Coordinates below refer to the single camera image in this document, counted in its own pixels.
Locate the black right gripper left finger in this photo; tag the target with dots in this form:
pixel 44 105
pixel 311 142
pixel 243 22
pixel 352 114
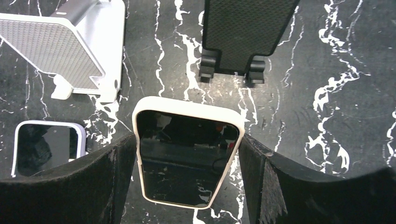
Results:
pixel 89 190

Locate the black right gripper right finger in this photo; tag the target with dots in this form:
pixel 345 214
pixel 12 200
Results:
pixel 279 190

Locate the phone with pink case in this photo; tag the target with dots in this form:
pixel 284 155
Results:
pixel 184 150

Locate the phone with lilac case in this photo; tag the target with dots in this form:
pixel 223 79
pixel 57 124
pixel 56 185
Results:
pixel 41 145

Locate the black clamp phone stand right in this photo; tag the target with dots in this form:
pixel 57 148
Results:
pixel 239 34

